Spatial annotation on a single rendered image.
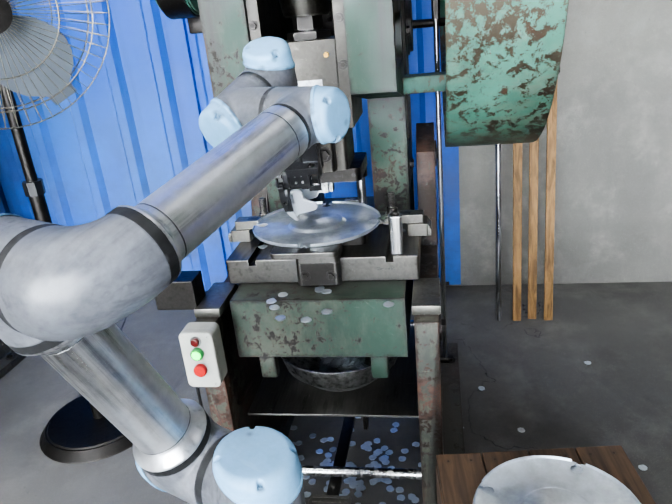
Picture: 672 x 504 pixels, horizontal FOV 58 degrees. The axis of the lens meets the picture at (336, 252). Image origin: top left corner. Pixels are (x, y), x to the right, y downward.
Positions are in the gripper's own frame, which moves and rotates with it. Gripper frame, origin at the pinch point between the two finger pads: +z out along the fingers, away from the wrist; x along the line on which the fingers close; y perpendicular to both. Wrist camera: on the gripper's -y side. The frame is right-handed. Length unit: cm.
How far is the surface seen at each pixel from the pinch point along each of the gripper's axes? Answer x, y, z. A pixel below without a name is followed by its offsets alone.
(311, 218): 14.7, 0.3, 15.4
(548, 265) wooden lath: 73, 75, 105
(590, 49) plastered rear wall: 132, 95, 49
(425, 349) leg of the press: -13.6, 24.1, 28.1
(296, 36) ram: 37.2, 0.7, -17.2
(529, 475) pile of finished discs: -37, 42, 37
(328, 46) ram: 32.0, 7.9, -17.0
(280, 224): 13.4, -6.8, 15.4
